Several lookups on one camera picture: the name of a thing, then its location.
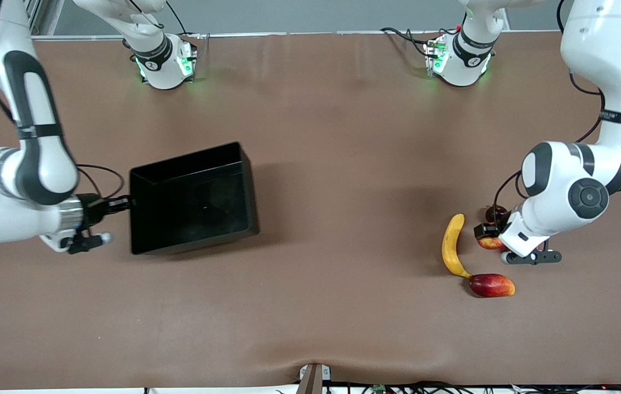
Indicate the dark purple mangosteen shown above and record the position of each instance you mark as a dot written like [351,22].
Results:
[492,212]

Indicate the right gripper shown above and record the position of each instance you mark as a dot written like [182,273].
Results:
[93,209]

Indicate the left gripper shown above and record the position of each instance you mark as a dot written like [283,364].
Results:
[494,220]

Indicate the small green circuit board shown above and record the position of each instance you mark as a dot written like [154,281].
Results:
[379,389]

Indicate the red yellow mango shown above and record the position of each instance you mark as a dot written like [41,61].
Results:
[491,285]

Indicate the brown table cover mat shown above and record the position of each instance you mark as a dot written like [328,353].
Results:
[310,306]

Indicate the yellow banana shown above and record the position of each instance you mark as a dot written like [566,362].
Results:
[449,246]

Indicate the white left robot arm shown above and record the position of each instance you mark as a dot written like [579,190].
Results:
[606,44]

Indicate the red yellow apple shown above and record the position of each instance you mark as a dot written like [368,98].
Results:
[490,243]

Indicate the aluminium frame profile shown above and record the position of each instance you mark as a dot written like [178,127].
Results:
[39,13]

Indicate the black plastic box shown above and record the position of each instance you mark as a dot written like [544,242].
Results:
[195,202]

